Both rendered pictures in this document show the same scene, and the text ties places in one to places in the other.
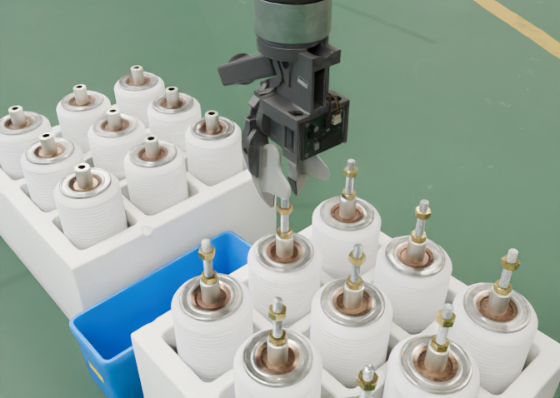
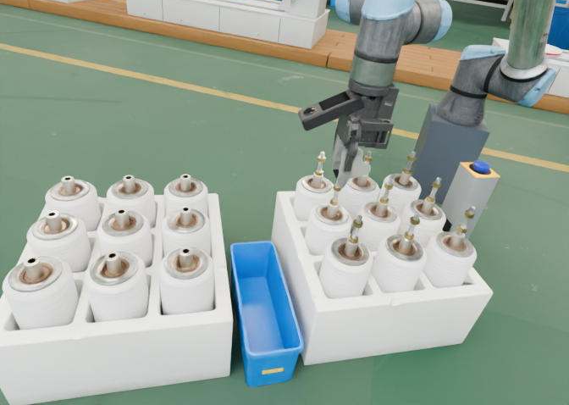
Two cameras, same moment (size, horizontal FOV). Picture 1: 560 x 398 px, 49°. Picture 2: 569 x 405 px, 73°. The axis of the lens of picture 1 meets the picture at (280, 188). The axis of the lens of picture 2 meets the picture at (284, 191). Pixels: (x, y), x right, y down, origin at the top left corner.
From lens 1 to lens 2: 0.76 m
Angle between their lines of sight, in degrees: 52
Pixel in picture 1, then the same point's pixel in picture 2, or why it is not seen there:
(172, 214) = (220, 251)
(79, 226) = (206, 294)
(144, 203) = not seen: hidden behind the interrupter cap
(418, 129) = (187, 151)
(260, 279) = (339, 232)
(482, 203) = (262, 169)
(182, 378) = (365, 302)
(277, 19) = (390, 72)
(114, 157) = (144, 245)
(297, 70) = (385, 98)
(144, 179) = (201, 238)
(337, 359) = not seen: hidden behind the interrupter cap
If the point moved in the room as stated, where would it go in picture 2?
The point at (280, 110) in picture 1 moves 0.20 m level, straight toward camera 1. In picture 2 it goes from (380, 123) to (498, 160)
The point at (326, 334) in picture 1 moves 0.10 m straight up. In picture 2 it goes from (389, 230) to (402, 193)
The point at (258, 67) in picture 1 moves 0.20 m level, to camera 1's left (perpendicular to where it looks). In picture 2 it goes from (350, 107) to (297, 148)
